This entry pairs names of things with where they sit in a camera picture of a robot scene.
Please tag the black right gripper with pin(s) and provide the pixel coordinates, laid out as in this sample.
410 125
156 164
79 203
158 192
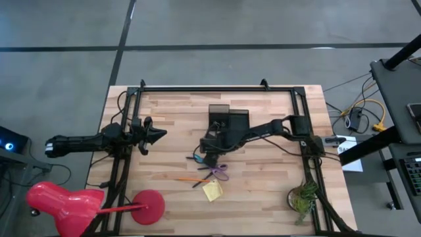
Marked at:
215 143

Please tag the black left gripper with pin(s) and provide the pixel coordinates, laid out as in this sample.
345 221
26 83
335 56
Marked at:
138 131

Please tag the black pen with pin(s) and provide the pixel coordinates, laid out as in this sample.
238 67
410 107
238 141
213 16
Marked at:
189 158
200 182

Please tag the orange pencil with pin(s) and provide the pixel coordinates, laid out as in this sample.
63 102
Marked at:
189 179

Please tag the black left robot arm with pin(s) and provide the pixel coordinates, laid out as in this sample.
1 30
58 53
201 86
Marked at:
82 141

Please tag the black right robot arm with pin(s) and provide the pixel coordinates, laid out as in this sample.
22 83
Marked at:
273 126

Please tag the black mesh desk organizer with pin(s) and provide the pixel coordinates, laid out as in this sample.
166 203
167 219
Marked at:
218 110

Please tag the yellow sticky note pad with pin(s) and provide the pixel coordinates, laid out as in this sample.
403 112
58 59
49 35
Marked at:
212 191

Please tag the small potted green plant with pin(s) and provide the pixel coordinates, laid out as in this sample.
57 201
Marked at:
302 199

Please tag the red desk lamp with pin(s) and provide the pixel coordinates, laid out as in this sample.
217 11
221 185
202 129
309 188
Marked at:
69 205

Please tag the white paper sheet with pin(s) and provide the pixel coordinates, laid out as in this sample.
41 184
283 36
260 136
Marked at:
352 164

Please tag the black box with blue light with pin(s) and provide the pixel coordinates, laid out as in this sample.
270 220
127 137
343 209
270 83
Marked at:
11 140

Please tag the black power adapter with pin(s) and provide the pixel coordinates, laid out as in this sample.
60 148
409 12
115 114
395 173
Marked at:
355 119

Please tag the black diagonal stand beam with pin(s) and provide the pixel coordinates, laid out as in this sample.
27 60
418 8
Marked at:
371 146

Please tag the grey side desk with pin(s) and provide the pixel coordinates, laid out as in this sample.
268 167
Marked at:
398 102

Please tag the keyboard with lit keys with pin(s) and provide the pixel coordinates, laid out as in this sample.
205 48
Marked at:
412 174

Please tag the smartphone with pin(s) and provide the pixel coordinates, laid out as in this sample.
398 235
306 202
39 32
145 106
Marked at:
415 115

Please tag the black stand pole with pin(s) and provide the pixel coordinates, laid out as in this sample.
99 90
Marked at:
401 54

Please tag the black aluminium table frame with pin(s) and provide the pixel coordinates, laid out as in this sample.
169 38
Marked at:
217 89

